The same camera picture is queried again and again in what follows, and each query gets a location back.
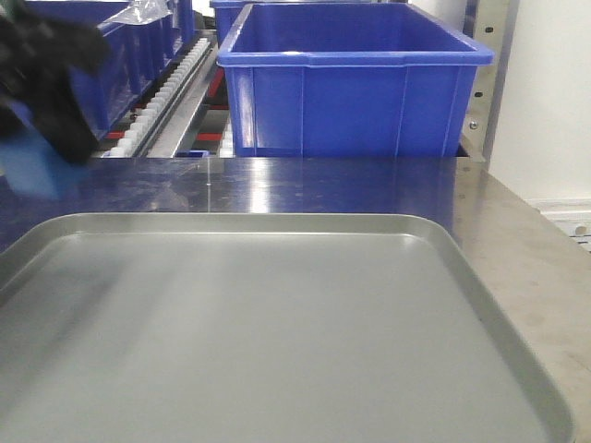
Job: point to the blue bin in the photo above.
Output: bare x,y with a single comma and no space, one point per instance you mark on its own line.
138,55
225,14
347,80

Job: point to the grey plastic tray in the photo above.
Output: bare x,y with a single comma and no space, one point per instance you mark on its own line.
162,327

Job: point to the blue bin right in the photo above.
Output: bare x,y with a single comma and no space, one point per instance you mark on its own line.
347,80

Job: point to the white roller conveyor rail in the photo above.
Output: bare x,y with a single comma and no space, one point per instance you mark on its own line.
151,120

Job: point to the blue bin left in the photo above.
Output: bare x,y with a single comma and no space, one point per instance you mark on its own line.
138,55

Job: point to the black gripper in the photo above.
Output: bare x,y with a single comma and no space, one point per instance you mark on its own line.
38,54

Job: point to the clear plastic bag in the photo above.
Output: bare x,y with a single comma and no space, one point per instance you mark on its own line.
141,12

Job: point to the perforated steel shelf post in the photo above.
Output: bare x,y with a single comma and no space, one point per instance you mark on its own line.
491,23

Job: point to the blue cube block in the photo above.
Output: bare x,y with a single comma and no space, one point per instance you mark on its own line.
32,167

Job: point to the blue bin rear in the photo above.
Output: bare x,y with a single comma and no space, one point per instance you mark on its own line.
225,14

